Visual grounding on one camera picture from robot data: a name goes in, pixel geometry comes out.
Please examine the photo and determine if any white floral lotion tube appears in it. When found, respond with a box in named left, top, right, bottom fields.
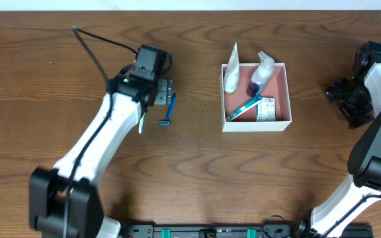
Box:
left=224, top=43, right=240, bottom=93

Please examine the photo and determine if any green white soap packet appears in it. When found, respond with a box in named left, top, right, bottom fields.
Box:
left=256, top=97, right=276, bottom=122

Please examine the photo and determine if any Colgate toothpaste tube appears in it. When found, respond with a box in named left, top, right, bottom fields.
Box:
left=227, top=95, right=263, bottom=122

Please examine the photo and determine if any clear bottle blue liquid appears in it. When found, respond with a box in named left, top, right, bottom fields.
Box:
left=246, top=51, right=275, bottom=97

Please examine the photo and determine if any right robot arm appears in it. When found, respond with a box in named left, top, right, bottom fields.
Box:
left=294, top=41, right=381, bottom=237

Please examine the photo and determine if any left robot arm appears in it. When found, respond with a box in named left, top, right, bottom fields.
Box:
left=28, top=74, right=173, bottom=237

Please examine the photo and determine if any blue disposable razor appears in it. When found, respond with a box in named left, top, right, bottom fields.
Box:
left=157, top=93, right=177, bottom=126

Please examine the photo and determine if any green white toothbrush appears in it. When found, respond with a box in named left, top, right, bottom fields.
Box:
left=138, top=113, right=146, bottom=134

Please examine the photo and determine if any white box pink interior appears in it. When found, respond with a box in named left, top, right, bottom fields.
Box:
left=220, top=63, right=292, bottom=132

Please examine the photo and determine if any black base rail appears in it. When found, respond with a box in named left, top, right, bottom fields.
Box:
left=120, top=221, right=374, bottom=238

